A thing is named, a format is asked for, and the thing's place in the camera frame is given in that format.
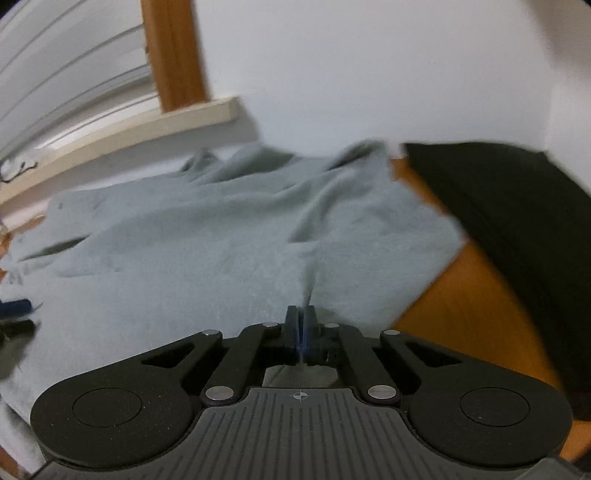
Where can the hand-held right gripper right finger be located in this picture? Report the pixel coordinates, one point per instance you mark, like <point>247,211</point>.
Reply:
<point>308,334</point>

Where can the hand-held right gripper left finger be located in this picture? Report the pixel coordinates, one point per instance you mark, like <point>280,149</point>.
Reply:
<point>294,334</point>

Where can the white window blind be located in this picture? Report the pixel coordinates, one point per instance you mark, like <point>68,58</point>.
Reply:
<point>60,69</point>

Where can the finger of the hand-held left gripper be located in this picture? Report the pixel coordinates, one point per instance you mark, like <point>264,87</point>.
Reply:
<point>16,328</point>
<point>16,308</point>

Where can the grey printed t-shirt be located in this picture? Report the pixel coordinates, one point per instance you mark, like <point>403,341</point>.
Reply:
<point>207,240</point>

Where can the pale wooden window sill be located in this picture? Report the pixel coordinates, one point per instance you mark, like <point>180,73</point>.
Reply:
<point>138,131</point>

